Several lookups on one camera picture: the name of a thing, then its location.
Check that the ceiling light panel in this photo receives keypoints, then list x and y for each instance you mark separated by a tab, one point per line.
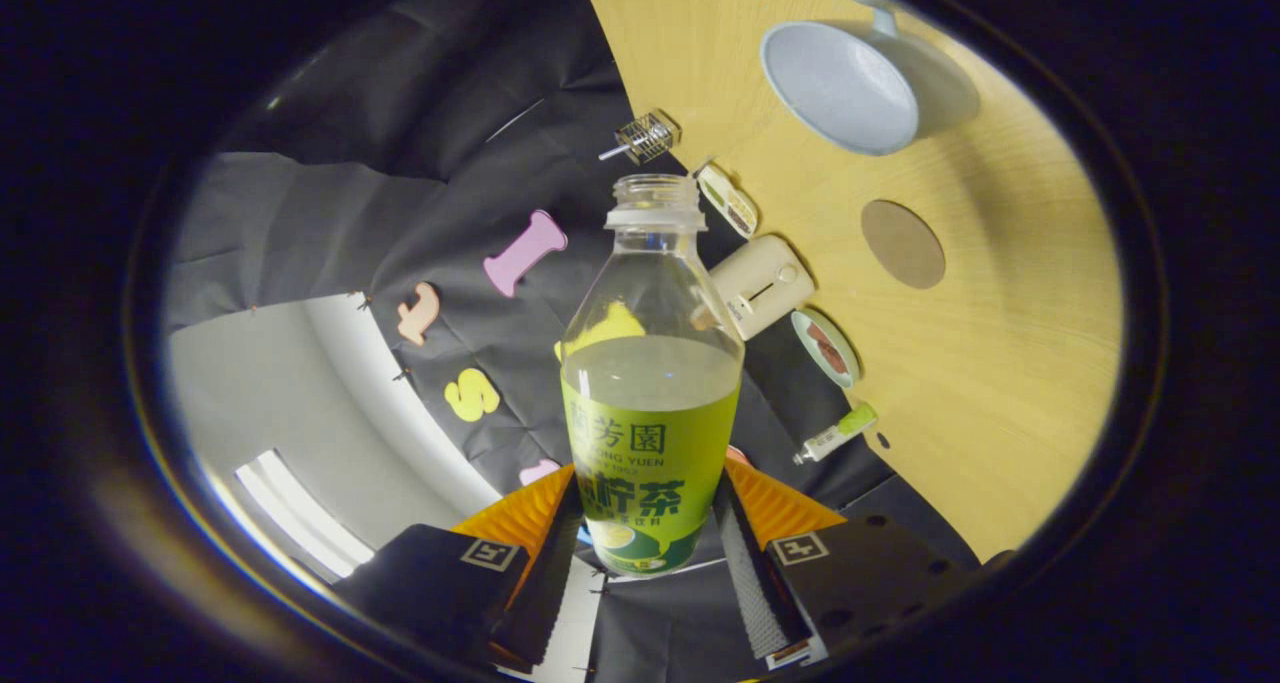
300	513

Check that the wooden table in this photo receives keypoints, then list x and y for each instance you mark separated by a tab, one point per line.
1000	363

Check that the white cup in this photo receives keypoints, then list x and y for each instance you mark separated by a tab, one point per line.
840	83

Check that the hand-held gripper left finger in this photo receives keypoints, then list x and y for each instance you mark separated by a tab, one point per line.
550	583

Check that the clear juice bottle green label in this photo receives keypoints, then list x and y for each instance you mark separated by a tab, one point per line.
650	443

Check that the brown toast slice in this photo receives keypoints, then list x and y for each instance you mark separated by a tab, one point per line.
820	336
837	361

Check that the small white green bottle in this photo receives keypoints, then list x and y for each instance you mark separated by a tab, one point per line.
830	438

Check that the cream toaster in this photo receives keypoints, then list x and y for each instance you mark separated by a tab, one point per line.
765	283

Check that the pale green plate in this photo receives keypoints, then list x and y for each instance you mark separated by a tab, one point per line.
806	355

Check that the white straw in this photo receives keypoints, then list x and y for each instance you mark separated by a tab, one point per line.
612	151

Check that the white divided snack tray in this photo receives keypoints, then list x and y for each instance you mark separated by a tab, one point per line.
728	201

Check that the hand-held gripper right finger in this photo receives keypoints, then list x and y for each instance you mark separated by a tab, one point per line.
750	583

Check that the brown round coaster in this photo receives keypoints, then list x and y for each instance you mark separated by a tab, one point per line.
903	245

